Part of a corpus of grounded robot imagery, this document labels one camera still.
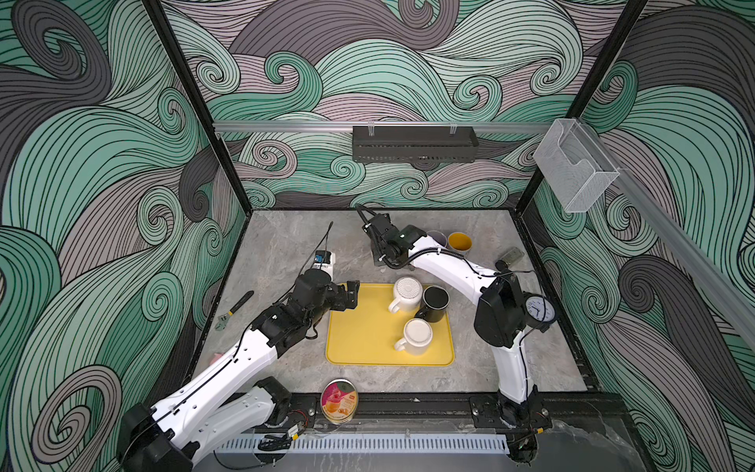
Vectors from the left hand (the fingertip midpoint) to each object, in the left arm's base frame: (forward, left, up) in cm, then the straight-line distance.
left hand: (345, 280), depth 76 cm
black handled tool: (-3, +39, -20) cm, 44 cm away
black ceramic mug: (0, -26, -9) cm, 27 cm away
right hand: (+14, -11, -6) cm, 18 cm away
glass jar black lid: (+20, -56, -15) cm, 62 cm away
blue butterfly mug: (+21, -37, -9) cm, 43 cm away
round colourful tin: (-26, 0, -16) cm, 30 cm away
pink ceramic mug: (+22, -30, -8) cm, 38 cm away
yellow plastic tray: (-8, -6, -19) cm, 21 cm away
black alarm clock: (0, -59, -16) cm, 61 cm away
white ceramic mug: (-10, -20, -13) cm, 26 cm away
